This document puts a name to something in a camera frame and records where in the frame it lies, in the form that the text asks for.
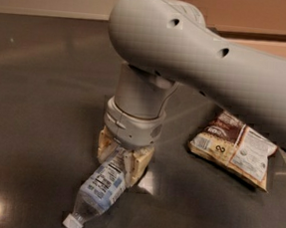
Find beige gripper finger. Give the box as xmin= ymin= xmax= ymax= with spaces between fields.
xmin=97 ymin=126 xmax=118 ymax=163
xmin=124 ymin=145 xmax=154 ymax=188

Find blue label plastic water bottle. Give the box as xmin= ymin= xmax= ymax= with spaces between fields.
xmin=63 ymin=147 xmax=126 ymax=228

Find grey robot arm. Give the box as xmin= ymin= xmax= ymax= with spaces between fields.
xmin=105 ymin=0 xmax=286 ymax=150

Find brown white chip bag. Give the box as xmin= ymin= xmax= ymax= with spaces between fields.
xmin=188 ymin=112 xmax=277 ymax=191

